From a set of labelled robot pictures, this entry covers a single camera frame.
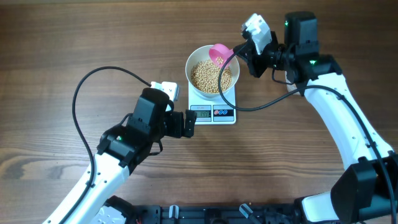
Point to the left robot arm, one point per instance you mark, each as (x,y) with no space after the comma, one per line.
(120,150)

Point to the pink plastic scoop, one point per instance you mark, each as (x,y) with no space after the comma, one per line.
(220,50)

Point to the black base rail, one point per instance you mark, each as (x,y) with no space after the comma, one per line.
(266,214)

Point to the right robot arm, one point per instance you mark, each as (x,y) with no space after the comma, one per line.
(367,188)

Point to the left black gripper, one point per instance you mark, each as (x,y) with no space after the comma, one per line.
(176,130)

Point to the soybeans in bowl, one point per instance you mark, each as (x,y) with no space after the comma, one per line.
(204,76)

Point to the soybeans in scoop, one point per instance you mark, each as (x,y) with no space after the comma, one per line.
(219,60)

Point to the white digital kitchen scale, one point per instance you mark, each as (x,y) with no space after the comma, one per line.
(210,110)

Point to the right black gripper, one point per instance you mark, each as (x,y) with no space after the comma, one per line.
(253,58)

